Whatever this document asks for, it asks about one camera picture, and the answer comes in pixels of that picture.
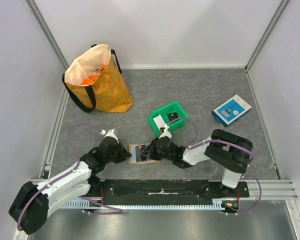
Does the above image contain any brown tote bag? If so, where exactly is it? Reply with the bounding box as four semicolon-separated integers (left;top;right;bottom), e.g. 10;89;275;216
62;43;134;113

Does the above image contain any green plastic bin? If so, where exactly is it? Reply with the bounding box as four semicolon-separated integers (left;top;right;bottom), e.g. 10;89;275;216
148;101;189;137

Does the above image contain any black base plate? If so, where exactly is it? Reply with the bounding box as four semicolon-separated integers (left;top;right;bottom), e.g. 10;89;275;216
87;179;250;199

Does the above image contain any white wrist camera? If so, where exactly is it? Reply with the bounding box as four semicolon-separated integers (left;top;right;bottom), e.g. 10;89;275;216
158;124;172;139
100;128;119;143

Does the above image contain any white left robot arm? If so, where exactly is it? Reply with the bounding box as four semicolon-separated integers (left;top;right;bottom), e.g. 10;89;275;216
8;136;131;235

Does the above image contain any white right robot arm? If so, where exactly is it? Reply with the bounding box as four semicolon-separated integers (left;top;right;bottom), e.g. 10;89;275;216
140;129;255;197

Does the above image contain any white slotted cable duct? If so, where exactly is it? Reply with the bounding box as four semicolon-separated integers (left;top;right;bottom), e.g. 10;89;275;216
61;198;235;211

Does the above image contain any orange leather card holder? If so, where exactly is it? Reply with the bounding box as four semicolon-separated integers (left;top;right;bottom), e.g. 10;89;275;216
128;143;161;165

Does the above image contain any orange snack packet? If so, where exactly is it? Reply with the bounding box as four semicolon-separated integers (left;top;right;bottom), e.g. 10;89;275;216
81;64;108;86

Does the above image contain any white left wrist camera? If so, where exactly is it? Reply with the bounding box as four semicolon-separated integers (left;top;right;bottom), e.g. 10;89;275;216
100;128;119;143

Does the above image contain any white card stack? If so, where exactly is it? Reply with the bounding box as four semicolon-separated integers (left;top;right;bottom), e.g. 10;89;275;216
153;114;166;129

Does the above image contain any small black device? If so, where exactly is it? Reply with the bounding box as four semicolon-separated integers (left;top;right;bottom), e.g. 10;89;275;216
167;112;179;122

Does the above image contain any blue white box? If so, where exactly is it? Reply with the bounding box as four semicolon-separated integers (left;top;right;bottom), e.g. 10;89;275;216
211;94;252;127

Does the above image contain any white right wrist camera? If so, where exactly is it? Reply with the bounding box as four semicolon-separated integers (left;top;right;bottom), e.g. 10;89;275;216
158;124;172;139

